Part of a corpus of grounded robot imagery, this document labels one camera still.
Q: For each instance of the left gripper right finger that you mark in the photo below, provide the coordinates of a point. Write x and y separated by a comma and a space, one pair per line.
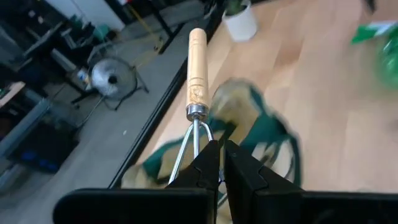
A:
242, 180

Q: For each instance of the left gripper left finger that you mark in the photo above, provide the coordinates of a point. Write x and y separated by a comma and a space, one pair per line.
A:
199, 177

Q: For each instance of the green plastic bag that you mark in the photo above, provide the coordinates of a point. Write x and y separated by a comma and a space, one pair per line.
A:
390, 59

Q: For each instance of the cream green gardening bag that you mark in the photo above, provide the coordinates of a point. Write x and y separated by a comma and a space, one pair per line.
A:
264, 130

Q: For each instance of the silver floor fan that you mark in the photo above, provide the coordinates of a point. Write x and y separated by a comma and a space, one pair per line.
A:
112, 77

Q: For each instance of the black desk base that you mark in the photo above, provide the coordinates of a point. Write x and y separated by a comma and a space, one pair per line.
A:
166, 31

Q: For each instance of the white potted succulent plant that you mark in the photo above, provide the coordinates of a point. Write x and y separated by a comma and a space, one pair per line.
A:
241, 25

